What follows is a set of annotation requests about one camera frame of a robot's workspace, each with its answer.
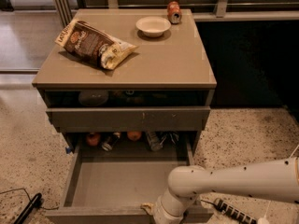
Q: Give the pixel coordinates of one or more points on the brown chip bag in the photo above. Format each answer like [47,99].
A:
[93,46]

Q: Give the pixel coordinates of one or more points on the red apple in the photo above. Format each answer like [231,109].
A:
[93,139]

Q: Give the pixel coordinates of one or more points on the grey round object in drawer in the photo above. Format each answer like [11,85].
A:
[92,97]

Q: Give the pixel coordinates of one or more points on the orange soda can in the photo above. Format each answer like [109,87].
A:
[174,12]

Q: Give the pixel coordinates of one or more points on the white bowl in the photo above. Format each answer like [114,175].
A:
[153,26]

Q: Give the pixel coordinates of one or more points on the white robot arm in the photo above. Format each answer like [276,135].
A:
[272,180]

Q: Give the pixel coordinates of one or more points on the grey top drawer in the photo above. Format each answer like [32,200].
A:
[108,119]

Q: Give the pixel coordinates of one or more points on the grey three-drawer cabinet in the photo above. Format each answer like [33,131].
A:
[176,61]

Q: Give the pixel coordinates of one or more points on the dark can in drawer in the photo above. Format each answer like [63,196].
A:
[110,140]

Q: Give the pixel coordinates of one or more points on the grey drawer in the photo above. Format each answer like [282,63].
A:
[110,187]
[108,119]

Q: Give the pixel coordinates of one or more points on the black bar on floor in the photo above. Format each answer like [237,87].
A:
[34,203]

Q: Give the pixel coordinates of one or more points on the orange fruit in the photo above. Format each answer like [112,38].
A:
[134,136]

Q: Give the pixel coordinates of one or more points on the clear plastic bottle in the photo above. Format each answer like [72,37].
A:
[154,141]

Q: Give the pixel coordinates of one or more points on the black power strip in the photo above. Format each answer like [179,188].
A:
[232,212]

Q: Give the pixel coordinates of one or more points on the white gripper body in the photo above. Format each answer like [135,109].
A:
[161,214]

